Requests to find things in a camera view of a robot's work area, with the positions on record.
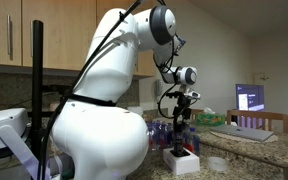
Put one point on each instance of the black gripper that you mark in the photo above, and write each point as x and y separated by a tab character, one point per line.
182	107

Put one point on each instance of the black bottle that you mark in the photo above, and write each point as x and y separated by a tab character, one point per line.
178	137

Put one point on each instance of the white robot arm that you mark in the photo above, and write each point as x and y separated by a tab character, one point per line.
107	142

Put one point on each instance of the green tissue box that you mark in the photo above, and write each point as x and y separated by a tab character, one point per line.
208	117

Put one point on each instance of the pack of water bottles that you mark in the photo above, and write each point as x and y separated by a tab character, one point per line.
161	136

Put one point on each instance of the wooden chair back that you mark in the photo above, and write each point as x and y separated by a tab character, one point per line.
257	119

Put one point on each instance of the lit display screen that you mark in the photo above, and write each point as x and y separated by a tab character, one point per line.
249	97

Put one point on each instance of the silver laptop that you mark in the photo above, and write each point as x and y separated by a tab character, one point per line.
243	132

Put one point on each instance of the black vertical pole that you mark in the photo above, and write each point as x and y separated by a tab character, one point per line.
37	76

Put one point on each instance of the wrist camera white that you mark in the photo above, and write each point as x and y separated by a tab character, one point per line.
191	93

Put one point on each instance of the wall telephone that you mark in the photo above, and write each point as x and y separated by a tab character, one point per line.
158	87

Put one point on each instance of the wooden wall cabinet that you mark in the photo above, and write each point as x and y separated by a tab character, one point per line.
69	26

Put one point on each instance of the white camera device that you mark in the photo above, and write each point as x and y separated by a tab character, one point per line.
14	132

